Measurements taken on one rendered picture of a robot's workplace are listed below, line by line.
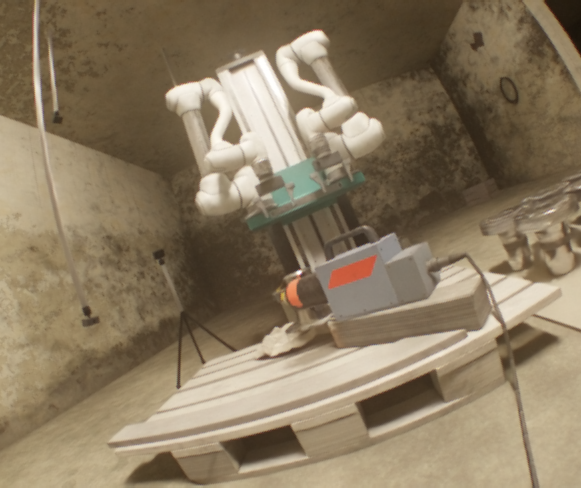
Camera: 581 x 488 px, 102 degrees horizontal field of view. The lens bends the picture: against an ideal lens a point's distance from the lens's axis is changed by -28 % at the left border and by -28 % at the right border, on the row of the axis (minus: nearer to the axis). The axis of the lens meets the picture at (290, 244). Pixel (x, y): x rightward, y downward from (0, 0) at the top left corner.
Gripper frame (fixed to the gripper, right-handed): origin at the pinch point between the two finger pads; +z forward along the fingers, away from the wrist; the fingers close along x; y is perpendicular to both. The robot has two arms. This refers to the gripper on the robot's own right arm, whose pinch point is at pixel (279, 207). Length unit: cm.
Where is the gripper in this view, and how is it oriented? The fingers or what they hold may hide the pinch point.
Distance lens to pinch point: 145.8
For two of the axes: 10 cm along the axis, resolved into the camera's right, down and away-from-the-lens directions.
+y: 0.4, 0.3, 10.0
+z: 4.0, 9.2, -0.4
